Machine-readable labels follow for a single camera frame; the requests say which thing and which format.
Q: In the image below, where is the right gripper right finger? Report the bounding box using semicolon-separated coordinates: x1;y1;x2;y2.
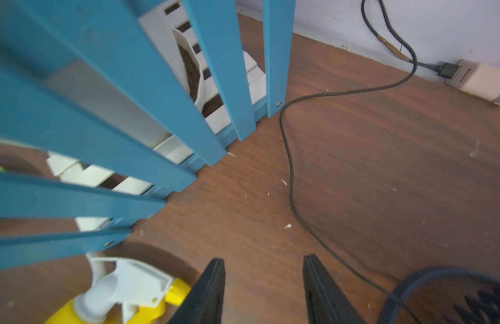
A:
303;254;366;324

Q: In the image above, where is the fan black cable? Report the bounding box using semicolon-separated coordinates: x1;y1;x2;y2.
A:
279;0;461;309

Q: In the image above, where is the yellow spray bottle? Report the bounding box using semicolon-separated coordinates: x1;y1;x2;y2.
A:
46;252;191;323

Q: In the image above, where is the pink USB plug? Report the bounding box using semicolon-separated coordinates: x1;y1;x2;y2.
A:
445;59;500;104

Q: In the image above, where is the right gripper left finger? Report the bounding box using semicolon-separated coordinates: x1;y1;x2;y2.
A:
168;258;226;324

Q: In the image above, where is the dark blue desk fan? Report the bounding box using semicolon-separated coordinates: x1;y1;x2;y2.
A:
392;267;500;323

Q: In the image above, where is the blue white plant shelf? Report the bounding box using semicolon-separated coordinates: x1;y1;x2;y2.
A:
0;1;296;271

